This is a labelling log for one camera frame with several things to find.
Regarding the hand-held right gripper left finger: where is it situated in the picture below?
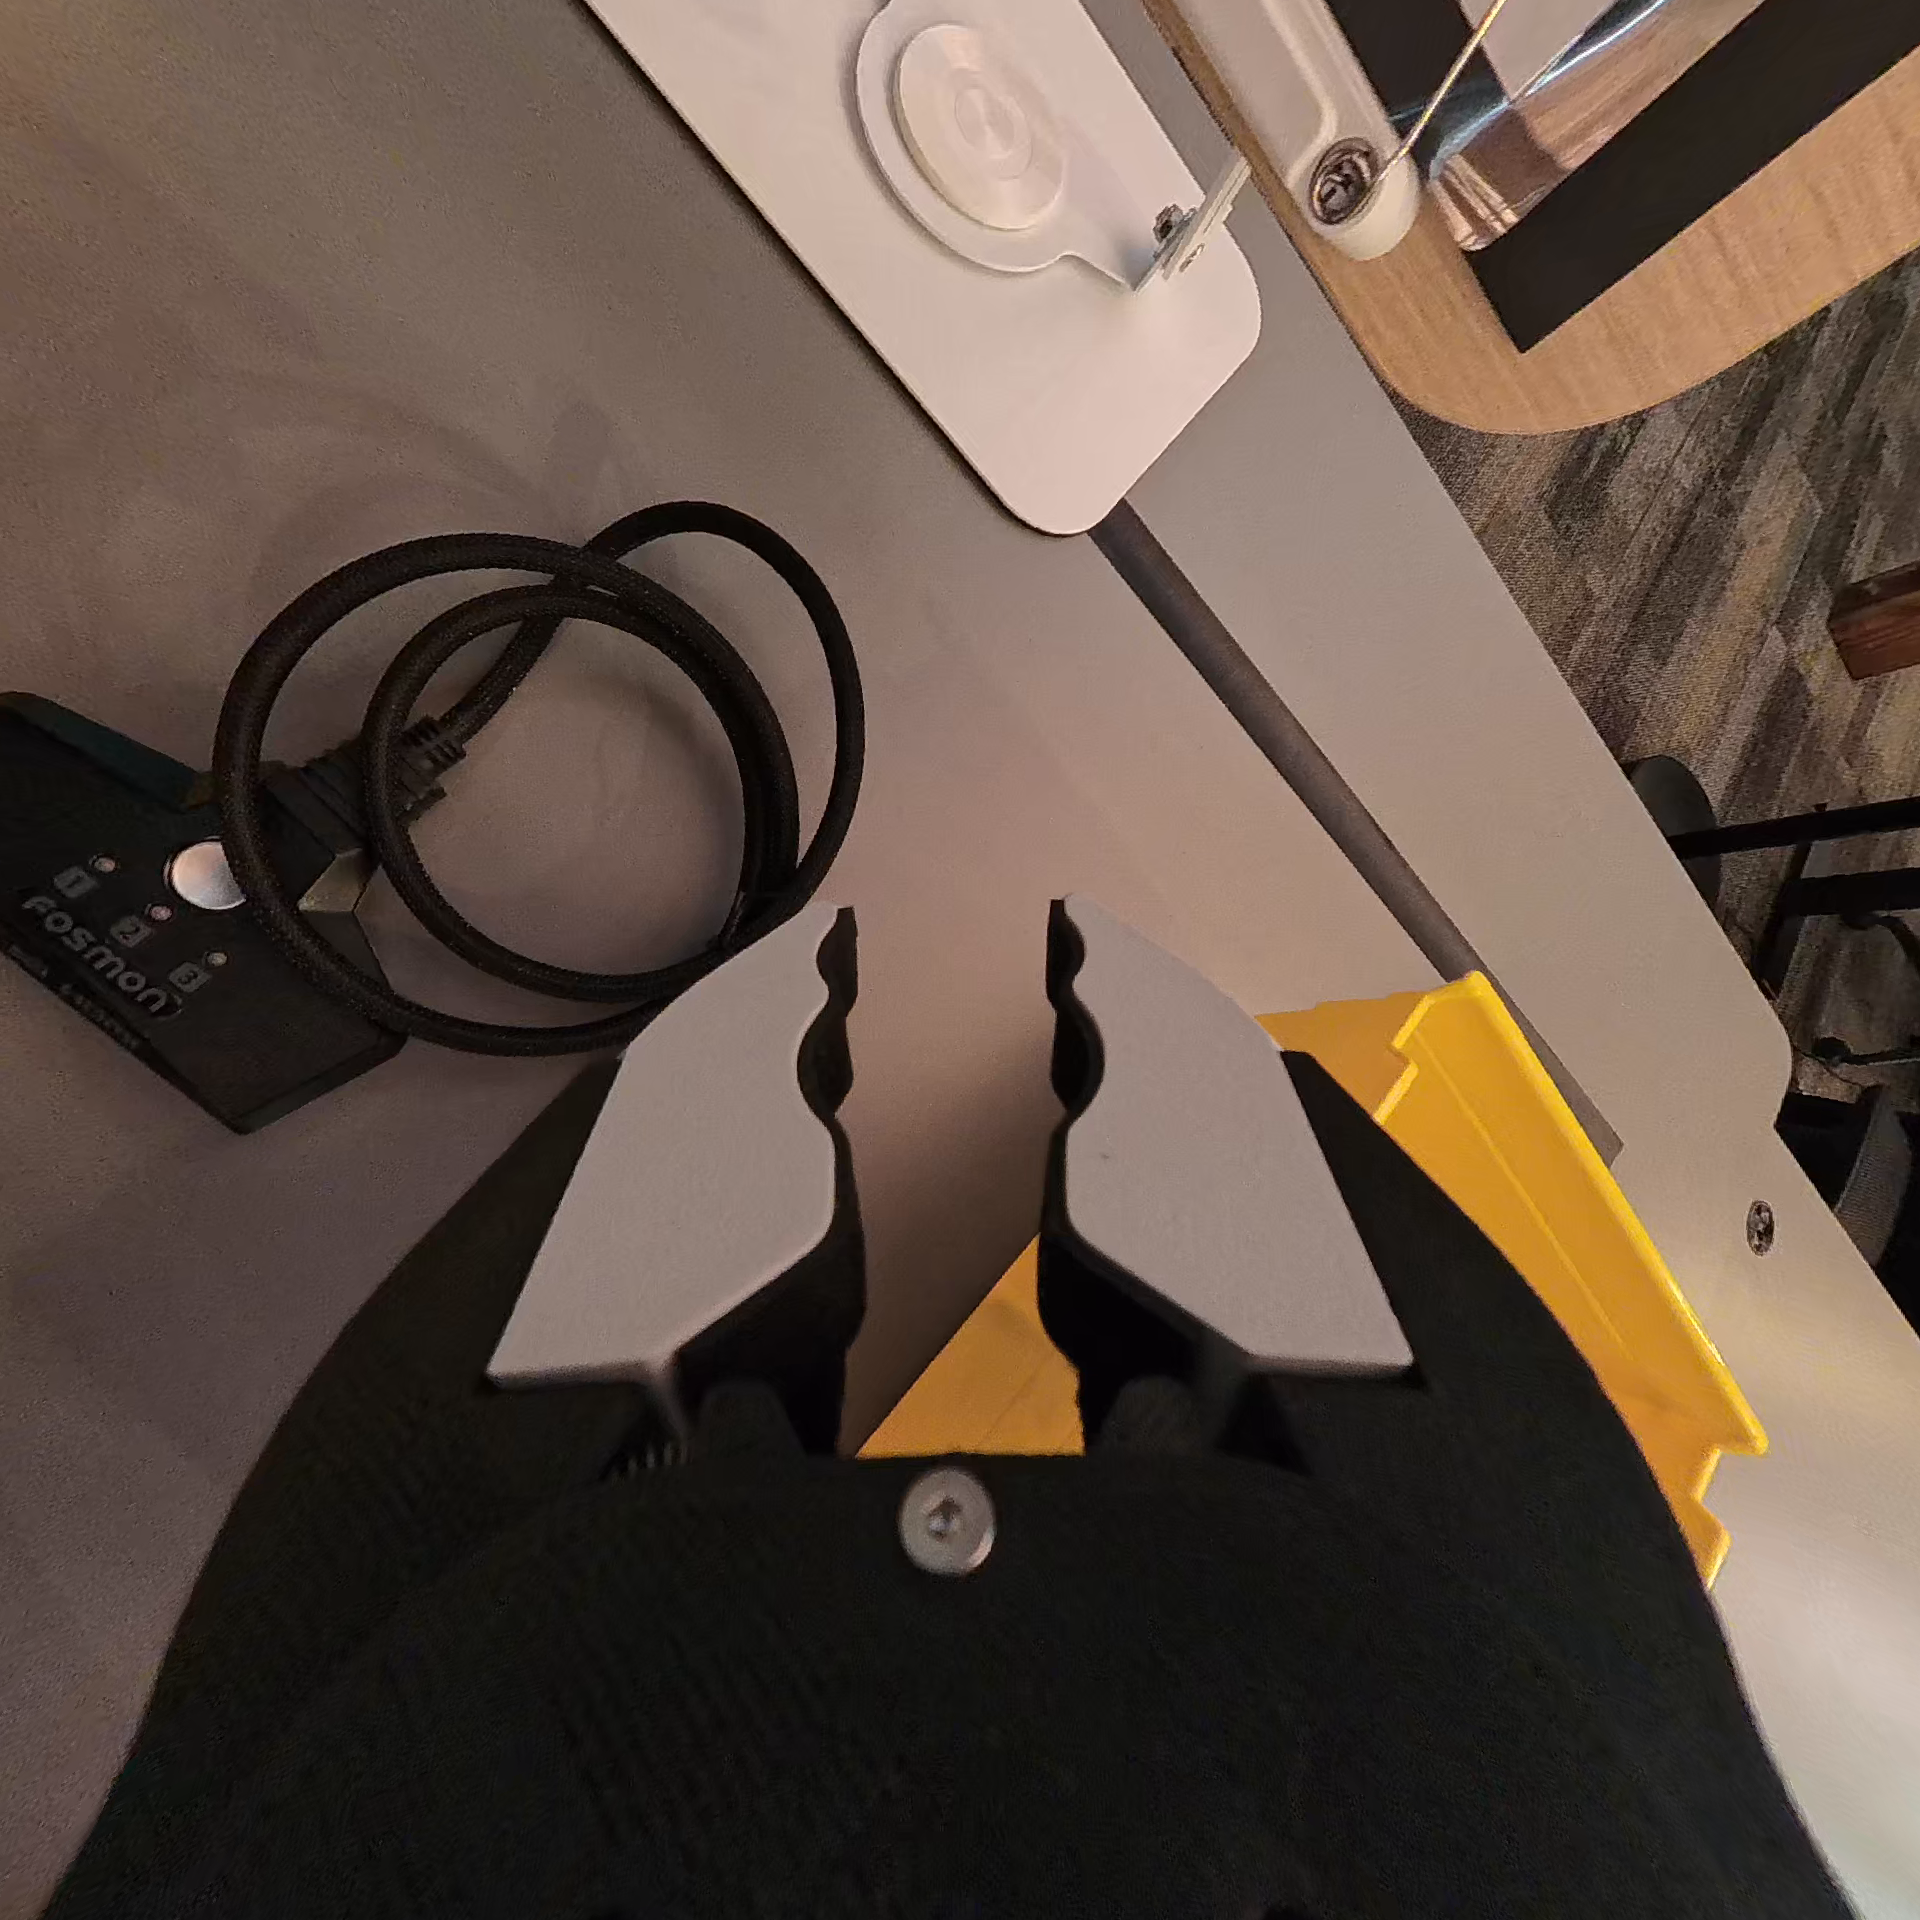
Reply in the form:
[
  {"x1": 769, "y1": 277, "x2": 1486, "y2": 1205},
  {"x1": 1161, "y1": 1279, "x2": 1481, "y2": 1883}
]
[{"x1": 481, "y1": 903, "x2": 868, "y2": 1429}]

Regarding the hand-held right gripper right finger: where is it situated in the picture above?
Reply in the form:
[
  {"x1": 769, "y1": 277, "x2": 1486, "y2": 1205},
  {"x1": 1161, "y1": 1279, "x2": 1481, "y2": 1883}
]
[{"x1": 1033, "y1": 894, "x2": 1417, "y2": 1431}]

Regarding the yellow plastic bin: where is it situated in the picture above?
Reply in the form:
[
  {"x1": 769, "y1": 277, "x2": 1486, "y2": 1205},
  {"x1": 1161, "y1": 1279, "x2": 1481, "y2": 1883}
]
[{"x1": 855, "y1": 971, "x2": 1769, "y2": 1591}]

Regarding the brown wooden block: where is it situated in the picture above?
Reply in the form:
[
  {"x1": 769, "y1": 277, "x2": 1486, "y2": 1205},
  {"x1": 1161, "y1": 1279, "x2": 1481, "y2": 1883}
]
[{"x1": 1830, "y1": 565, "x2": 1920, "y2": 688}]

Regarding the laminated instruction sheet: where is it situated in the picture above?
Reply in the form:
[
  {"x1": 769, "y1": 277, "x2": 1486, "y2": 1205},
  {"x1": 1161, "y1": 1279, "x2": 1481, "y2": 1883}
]
[{"x1": 1411, "y1": 0, "x2": 1675, "y2": 253}]

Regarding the black cable with clear plug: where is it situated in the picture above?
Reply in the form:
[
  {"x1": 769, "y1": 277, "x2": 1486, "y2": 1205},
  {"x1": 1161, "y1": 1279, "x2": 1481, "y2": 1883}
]
[{"x1": 213, "y1": 503, "x2": 868, "y2": 1056}]

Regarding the black switch box with buttons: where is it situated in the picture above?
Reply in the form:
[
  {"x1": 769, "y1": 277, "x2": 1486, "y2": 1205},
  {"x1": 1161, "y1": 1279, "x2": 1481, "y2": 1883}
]
[{"x1": 0, "y1": 691, "x2": 408, "y2": 1138}]

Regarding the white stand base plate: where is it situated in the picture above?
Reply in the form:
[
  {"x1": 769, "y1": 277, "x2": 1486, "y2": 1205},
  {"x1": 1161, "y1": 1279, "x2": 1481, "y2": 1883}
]
[{"x1": 585, "y1": 0, "x2": 1264, "y2": 538}]

